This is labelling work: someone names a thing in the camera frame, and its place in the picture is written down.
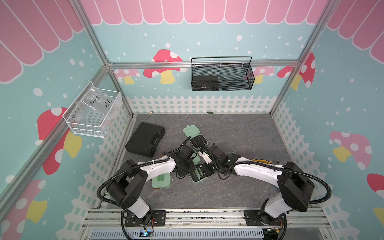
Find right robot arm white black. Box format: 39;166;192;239
198;146;332;225

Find yellow handled pliers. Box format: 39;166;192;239
252;159;273;165

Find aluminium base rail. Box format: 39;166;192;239
80;208;331;230

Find black wire mesh basket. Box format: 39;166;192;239
191;56;255;91

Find black box in basket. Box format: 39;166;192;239
192;76;220;92

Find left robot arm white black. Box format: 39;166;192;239
97;145;196;222

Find green clipper case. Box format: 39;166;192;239
189;153;208;183
183;125;208;150
151;173;172;189

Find black plastic tool case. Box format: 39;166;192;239
125;123;166;158

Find clear acrylic wall bin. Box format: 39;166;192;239
63;82;123;138

